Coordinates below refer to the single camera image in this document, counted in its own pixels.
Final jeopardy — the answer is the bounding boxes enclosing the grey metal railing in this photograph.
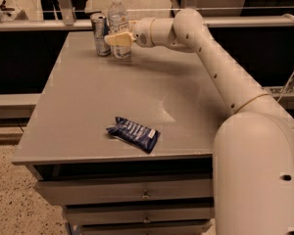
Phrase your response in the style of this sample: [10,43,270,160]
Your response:
[0,16,294,31]

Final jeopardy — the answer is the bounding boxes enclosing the dark blue snack packet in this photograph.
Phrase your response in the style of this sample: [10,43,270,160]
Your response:
[106,117,160,154]

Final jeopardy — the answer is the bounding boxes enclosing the clear plastic water bottle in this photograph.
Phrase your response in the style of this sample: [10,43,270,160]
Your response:
[108,0,131,59]

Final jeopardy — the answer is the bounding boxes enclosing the top grey drawer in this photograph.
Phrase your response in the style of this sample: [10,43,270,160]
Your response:
[35,174,213,206]

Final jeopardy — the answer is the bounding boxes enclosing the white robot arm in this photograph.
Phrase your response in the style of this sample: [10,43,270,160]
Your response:
[105,9,294,235]

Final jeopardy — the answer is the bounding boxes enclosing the bottom grey drawer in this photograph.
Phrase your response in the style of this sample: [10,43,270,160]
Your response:
[78,220,212,235]

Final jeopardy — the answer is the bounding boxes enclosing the grey drawer cabinet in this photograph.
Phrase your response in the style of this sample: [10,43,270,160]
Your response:
[11,28,239,235]

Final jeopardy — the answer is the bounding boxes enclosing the grey drawer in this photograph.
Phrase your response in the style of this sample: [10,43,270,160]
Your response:
[35,174,213,206]
[64,203,214,225]
[78,220,212,235]

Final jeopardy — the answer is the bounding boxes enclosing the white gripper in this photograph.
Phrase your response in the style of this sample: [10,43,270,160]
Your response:
[104,18,155,47]

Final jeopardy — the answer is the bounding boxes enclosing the middle grey drawer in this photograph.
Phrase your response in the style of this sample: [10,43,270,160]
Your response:
[64,203,214,225]

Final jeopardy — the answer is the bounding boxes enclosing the silver blue redbull can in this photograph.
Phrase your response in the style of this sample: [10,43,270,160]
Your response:
[90,13,111,57]

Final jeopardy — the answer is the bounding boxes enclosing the metal support post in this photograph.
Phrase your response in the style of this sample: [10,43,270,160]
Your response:
[58,0,75,25]

